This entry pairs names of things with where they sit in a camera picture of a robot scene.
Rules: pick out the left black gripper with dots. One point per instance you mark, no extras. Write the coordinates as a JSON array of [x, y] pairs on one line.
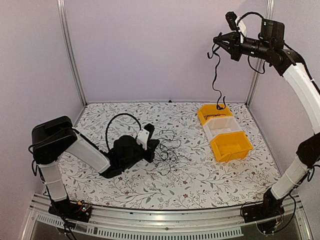
[[151, 146]]

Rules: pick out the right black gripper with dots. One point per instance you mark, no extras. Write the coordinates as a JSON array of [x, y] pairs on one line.
[[234, 48]]

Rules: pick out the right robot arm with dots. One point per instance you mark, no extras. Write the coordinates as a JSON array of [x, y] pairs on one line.
[[289, 64]]

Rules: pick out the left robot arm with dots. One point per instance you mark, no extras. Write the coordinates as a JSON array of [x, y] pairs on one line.
[[55, 137]]

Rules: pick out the floral table mat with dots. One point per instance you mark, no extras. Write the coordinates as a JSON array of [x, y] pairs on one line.
[[184, 173]]

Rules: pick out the far yellow bin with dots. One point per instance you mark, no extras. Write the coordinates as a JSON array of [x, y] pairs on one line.
[[209, 111]]

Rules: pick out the yellow bin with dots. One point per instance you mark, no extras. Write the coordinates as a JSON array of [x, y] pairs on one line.
[[231, 146], [209, 111]]

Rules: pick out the white translucent bin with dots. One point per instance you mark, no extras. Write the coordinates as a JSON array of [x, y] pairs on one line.
[[221, 125]]

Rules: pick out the near yellow bin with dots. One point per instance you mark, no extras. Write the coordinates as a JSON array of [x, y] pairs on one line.
[[231, 146]]

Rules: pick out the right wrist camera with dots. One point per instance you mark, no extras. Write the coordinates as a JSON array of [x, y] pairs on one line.
[[236, 24]]

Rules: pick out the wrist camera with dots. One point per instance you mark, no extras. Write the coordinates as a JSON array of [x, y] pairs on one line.
[[144, 135], [236, 24]]

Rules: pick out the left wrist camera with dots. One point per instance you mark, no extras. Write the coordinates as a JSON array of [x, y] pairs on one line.
[[144, 135]]

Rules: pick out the right aluminium frame post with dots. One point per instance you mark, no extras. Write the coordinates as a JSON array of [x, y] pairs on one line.
[[259, 63]]

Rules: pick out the aluminium frame post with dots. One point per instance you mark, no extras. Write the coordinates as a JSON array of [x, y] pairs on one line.
[[70, 52], [259, 63]]

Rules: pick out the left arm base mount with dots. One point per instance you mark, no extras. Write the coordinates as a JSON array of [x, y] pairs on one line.
[[66, 209]]

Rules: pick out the aluminium front rail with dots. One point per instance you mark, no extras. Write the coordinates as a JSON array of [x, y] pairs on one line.
[[113, 223]]

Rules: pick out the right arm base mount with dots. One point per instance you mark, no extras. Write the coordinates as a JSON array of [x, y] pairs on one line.
[[270, 212]]

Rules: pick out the left aluminium frame post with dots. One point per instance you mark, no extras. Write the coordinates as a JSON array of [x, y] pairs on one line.
[[70, 52]]

